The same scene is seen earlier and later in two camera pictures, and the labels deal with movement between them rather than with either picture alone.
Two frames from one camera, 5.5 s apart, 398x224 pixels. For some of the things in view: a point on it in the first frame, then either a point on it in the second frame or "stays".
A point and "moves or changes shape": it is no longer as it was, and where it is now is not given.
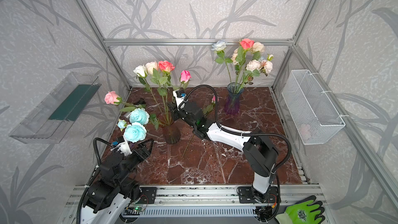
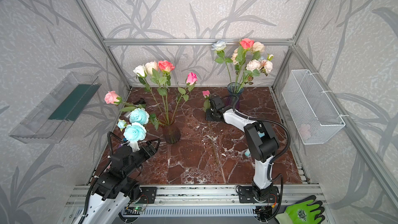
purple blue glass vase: (232, 104) stays
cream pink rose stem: (257, 47) stays
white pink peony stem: (255, 68) stays
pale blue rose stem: (219, 46) stays
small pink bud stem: (184, 78) moves or changes shape
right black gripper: (183, 112) -> (213, 110)
